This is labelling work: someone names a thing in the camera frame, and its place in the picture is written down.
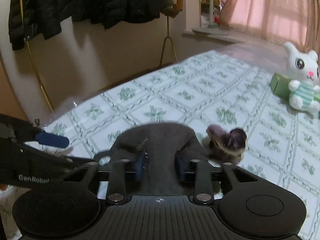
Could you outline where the purple velvet scrunchie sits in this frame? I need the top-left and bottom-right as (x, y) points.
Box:
(202, 125), (247, 165)

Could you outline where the dark grey knit hat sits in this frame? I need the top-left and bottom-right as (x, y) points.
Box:
(93, 122), (208, 196)

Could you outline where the left hand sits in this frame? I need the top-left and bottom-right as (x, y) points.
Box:
(0, 184), (9, 191)

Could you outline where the floral green tablecloth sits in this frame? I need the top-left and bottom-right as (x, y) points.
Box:
(46, 51), (319, 239)

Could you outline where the small green carton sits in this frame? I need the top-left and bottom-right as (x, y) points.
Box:
(270, 71), (319, 111)

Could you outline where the black jacket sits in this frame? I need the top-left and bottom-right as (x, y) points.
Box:
(8, 0), (164, 50)

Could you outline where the gold coat rack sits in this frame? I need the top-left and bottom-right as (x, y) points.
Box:
(19, 0), (179, 113)

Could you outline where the white plush bunny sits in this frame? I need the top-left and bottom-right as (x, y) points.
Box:
(283, 42), (319, 116)

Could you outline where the pink curtain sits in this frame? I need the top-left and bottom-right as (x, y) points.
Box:
(220, 0), (319, 52)

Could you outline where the wooden bookshelf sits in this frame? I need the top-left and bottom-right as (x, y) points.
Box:
(200, 0), (209, 28)

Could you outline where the standing fan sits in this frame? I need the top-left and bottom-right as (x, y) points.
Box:
(208, 0), (220, 28)

